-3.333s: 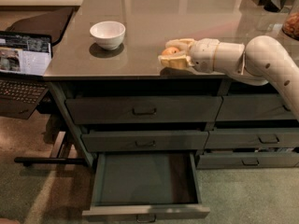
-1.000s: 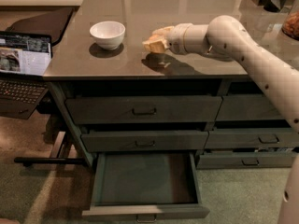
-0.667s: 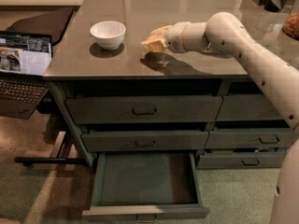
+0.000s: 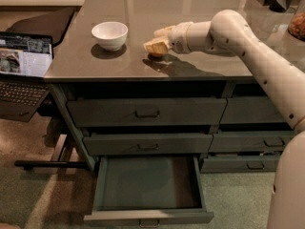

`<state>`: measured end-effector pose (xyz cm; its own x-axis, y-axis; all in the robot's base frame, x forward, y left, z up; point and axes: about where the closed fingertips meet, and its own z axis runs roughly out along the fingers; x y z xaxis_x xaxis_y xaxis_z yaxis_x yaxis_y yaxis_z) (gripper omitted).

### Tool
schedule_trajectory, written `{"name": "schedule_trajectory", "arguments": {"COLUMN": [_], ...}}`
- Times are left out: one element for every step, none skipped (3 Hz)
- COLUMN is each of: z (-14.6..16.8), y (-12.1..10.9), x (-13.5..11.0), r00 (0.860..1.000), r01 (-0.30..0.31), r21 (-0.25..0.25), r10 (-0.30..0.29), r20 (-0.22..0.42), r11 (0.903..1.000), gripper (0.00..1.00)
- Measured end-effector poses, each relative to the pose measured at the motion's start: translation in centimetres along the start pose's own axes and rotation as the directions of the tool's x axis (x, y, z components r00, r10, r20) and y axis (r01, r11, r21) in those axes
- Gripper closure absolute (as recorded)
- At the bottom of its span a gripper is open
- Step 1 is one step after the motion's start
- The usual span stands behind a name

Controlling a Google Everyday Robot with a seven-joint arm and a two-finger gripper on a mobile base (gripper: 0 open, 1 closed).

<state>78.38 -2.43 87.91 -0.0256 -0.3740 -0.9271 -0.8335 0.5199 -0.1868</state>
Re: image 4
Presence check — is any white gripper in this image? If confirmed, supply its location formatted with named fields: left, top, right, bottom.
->
left=144, top=22, right=192, bottom=54

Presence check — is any small orange fruit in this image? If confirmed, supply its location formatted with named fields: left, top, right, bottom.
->
left=149, top=52, right=165, bottom=58

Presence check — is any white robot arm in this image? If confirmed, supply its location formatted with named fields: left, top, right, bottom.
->
left=144, top=10, right=305, bottom=229

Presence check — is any top left grey drawer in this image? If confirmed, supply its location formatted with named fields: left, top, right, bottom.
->
left=67, top=97, right=227, bottom=127

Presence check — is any grey drawer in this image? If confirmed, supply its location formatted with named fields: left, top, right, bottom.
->
left=67, top=97, right=227, bottom=127
left=83, top=133, right=213, bottom=156
left=209, top=131, right=295, bottom=153
left=201, top=156, right=280, bottom=173
left=220, top=96, right=284, bottom=124

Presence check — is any top right grey drawer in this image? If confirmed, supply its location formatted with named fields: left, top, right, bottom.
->
left=220, top=96, right=284, bottom=124

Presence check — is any middle left grey drawer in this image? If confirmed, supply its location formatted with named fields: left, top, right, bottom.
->
left=83, top=133, right=213, bottom=156

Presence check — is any middle right grey drawer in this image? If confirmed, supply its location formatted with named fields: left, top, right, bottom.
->
left=209, top=131, right=295, bottom=153

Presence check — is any open bottom left drawer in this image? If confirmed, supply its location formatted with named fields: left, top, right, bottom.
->
left=84, top=156, right=214, bottom=229

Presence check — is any bottom right grey drawer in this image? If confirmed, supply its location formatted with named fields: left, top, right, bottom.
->
left=201, top=156, right=280, bottom=173

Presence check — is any white ceramic bowl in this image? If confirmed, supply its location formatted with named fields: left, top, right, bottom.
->
left=91, top=21, right=129, bottom=52

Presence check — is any dark chair seat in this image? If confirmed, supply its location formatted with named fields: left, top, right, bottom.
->
left=7, top=7, right=75, bottom=47

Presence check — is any glass jar with snacks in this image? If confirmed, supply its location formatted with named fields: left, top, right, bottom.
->
left=288, top=0, right=305, bottom=41

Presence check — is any open black laptop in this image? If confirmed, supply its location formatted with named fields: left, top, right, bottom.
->
left=0, top=31, right=53, bottom=122

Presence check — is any black laptop stand base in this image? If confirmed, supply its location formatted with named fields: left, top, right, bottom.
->
left=13, top=134, right=89, bottom=172

